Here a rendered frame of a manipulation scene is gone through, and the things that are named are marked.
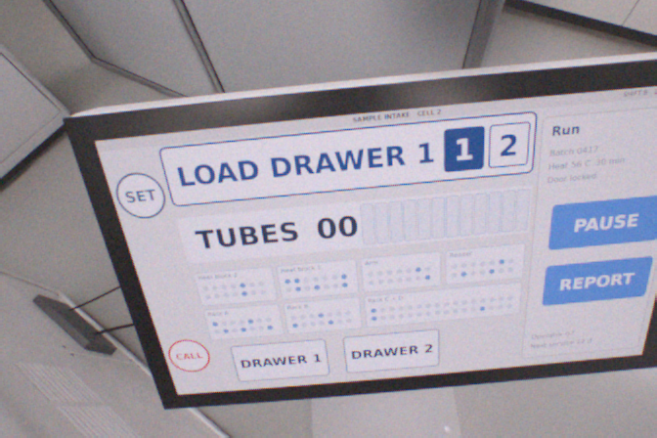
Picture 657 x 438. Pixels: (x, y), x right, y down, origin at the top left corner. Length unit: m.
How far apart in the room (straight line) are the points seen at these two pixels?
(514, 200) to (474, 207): 0.03
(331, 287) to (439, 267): 0.10
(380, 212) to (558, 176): 0.15
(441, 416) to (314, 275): 1.08
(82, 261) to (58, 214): 0.29
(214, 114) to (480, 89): 0.20
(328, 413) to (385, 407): 0.18
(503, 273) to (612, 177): 0.12
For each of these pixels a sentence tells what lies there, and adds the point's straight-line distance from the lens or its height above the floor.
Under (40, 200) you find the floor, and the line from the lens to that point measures 2.17.
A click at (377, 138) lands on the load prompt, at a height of 1.17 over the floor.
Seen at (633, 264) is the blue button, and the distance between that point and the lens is 0.44.
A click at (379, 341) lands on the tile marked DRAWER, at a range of 0.40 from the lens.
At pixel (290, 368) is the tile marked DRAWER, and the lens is 0.42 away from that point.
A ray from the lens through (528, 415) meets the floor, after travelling 1.50.
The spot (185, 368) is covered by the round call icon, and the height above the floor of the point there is 1.00.
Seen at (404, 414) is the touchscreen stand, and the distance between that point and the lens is 1.38.
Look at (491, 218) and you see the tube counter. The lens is 0.35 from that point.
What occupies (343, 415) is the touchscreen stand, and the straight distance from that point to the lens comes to 1.38.
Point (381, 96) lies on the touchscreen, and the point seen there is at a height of 1.19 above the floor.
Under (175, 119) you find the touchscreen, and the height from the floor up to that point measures 1.19.
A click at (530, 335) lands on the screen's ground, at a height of 1.01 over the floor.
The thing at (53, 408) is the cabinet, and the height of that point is 0.67.
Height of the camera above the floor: 1.41
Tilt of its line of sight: 60 degrees down
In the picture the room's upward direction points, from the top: 8 degrees counter-clockwise
